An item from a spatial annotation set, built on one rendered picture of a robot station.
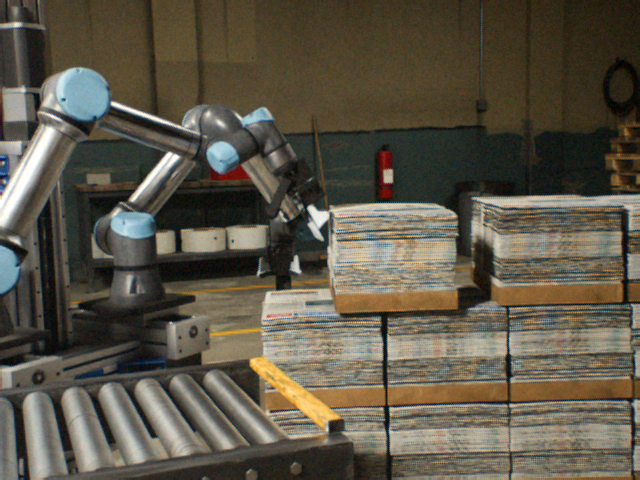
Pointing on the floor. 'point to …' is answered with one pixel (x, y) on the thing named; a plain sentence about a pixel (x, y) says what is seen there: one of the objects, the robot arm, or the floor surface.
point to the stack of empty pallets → (628, 132)
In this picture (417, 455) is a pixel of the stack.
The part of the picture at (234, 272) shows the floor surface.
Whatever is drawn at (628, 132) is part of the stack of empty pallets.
